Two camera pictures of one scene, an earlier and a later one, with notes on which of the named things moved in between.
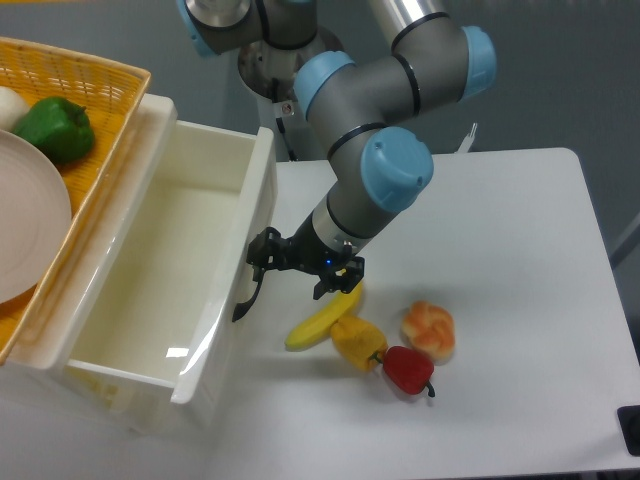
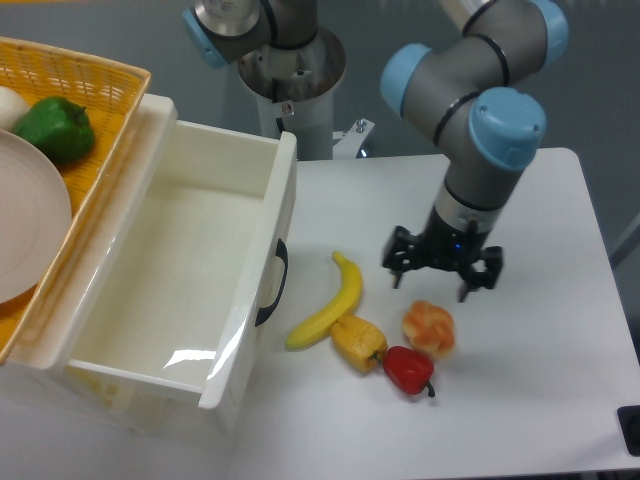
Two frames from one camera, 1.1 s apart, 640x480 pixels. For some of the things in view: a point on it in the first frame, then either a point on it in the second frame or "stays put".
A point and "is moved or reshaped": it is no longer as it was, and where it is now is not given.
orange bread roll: (430, 331) stays put
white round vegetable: (12, 108) stays put
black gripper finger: (321, 288) → (462, 292)
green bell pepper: (62, 128) stays put
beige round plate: (36, 221) stays put
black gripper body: (304, 250) → (446, 245)
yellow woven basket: (113, 92) stays put
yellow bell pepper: (358, 342) stays put
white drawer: (171, 280) is moved or reshaped
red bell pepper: (408, 371) stays put
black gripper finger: (257, 275) → (395, 278)
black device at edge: (629, 418) stays put
